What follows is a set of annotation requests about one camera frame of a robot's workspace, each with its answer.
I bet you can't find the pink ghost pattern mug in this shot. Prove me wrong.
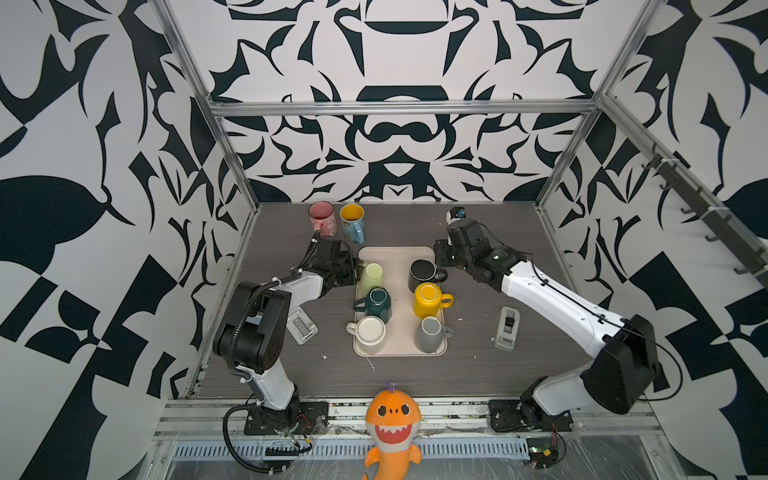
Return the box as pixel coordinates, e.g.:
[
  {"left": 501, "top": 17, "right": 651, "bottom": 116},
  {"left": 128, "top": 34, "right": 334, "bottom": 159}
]
[{"left": 308, "top": 201, "right": 338, "bottom": 237}]

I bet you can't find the blue butterfly mug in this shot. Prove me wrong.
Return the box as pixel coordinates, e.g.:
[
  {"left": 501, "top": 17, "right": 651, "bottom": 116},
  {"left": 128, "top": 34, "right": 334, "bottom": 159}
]
[{"left": 339, "top": 203, "right": 365, "bottom": 245}]

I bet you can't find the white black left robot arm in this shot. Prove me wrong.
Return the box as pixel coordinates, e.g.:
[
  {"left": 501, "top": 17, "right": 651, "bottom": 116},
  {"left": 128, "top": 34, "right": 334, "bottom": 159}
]
[{"left": 212, "top": 234, "right": 359, "bottom": 416}]

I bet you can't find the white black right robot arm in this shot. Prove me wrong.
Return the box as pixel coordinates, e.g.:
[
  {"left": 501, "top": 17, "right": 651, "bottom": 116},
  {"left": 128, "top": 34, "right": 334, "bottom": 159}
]
[{"left": 434, "top": 207, "right": 660, "bottom": 417}]

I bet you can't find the light green mug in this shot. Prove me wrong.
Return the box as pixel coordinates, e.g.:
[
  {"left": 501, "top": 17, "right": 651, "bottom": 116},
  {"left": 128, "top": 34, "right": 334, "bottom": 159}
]
[{"left": 357, "top": 262, "right": 385, "bottom": 299}]

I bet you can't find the black mug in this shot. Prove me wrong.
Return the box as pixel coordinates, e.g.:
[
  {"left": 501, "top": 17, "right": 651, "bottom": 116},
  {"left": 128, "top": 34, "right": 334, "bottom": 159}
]
[{"left": 408, "top": 259, "right": 448, "bottom": 293}]

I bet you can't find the dark green mug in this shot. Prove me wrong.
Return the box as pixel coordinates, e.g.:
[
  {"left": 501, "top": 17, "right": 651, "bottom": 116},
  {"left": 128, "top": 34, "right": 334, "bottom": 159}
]
[{"left": 353, "top": 287, "right": 392, "bottom": 324}]

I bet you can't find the yellow mug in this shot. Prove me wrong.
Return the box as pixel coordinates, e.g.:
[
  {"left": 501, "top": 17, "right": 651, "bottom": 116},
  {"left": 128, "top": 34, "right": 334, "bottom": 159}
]
[{"left": 412, "top": 282, "right": 454, "bottom": 319}]

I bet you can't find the white cream mug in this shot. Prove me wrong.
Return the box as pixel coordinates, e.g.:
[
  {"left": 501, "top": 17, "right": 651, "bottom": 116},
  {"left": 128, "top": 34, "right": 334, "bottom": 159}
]
[{"left": 346, "top": 316, "right": 386, "bottom": 356}]

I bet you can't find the grey mug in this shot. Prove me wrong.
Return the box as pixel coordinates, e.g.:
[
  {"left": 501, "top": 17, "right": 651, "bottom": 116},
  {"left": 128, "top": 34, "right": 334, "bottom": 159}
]
[{"left": 414, "top": 316, "right": 454, "bottom": 354}]

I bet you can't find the left grey docking plate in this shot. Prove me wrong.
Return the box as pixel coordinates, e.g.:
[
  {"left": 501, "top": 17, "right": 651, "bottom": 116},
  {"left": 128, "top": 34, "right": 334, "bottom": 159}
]
[{"left": 287, "top": 307, "right": 319, "bottom": 345}]

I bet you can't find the grey docking plate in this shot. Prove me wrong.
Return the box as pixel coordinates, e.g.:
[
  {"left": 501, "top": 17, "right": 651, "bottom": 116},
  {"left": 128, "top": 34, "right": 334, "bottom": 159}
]
[
  {"left": 287, "top": 307, "right": 319, "bottom": 345},
  {"left": 493, "top": 306, "right": 520, "bottom": 352}
]

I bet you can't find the right grey docking plate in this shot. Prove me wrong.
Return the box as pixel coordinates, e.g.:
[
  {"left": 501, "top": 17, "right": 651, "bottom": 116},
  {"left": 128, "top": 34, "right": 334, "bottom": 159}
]
[{"left": 493, "top": 306, "right": 520, "bottom": 352}]

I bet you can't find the beige plastic tray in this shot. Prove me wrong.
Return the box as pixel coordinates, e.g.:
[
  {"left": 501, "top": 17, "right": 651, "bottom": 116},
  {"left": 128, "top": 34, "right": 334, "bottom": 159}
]
[{"left": 352, "top": 246, "right": 448, "bottom": 358}]

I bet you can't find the orange shark plush toy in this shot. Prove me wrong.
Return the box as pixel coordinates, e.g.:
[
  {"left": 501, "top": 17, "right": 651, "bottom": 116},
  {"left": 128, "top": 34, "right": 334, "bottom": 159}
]
[{"left": 364, "top": 384, "right": 423, "bottom": 479}]

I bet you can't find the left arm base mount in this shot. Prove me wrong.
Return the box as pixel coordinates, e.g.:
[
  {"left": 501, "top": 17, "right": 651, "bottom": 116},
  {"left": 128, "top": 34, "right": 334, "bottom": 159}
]
[{"left": 244, "top": 401, "right": 329, "bottom": 436}]

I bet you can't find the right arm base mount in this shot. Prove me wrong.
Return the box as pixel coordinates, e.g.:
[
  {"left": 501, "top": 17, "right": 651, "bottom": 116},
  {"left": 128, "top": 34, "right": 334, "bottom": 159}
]
[{"left": 488, "top": 399, "right": 573, "bottom": 433}]

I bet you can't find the aluminium frame rail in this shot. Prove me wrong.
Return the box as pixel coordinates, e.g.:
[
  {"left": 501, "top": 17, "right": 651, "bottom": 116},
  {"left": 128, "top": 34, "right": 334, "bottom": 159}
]
[{"left": 209, "top": 99, "right": 595, "bottom": 117}]

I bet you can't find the white slotted cable duct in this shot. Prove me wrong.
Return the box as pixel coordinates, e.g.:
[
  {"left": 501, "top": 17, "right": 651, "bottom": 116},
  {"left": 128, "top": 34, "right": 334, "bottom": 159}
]
[{"left": 173, "top": 437, "right": 530, "bottom": 462}]

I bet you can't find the wall hook rail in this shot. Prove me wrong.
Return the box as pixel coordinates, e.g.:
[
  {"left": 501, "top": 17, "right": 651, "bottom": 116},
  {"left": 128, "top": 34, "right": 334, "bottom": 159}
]
[{"left": 640, "top": 143, "right": 767, "bottom": 289}]

